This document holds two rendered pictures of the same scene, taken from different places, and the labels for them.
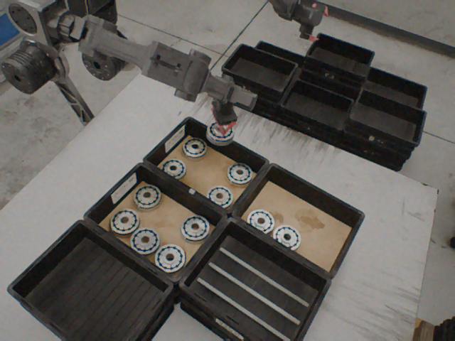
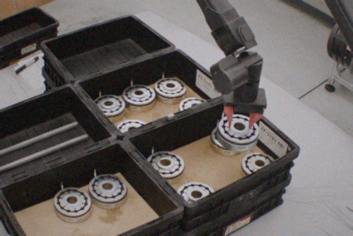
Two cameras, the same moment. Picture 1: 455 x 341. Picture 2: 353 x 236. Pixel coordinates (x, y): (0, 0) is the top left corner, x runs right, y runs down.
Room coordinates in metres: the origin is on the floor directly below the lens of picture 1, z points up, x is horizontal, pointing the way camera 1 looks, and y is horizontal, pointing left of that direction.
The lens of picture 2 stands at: (1.30, -0.94, 1.86)
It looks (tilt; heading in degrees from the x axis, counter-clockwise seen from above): 38 degrees down; 116
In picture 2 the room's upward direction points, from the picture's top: 5 degrees clockwise
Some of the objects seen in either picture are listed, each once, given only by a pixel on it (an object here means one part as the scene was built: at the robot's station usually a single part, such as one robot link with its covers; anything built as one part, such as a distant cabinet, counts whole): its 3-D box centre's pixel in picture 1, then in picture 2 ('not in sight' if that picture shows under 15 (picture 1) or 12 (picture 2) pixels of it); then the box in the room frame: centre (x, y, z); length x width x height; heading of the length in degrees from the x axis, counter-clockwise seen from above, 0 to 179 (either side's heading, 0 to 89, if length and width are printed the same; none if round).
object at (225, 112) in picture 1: (225, 106); (246, 88); (0.99, 0.05, 1.16); 0.10 x 0.07 x 0.07; 27
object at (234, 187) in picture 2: (207, 162); (215, 147); (0.93, 0.09, 0.92); 0.40 x 0.30 x 0.02; 64
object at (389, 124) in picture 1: (374, 140); not in sight; (1.72, -0.85, 0.37); 0.40 x 0.30 x 0.45; 71
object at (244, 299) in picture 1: (254, 289); (36, 146); (0.48, -0.14, 0.87); 0.40 x 0.30 x 0.11; 64
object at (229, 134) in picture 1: (220, 130); (239, 129); (0.99, 0.05, 1.04); 0.10 x 0.10 x 0.01
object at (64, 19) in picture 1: (65, 25); not in sight; (0.91, 0.51, 1.45); 0.09 x 0.08 x 0.12; 161
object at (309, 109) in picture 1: (311, 121); not in sight; (1.85, -0.47, 0.31); 0.40 x 0.30 x 0.34; 71
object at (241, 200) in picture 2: (206, 170); (213, 162); (0.93, 0.09, 0.87); 0.40 x 0.30 x 0.11; 64
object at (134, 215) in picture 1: (124, 221); (170, 87); (0.66, 0.34, 0.86); 0.10 x 0.10 x 0.01
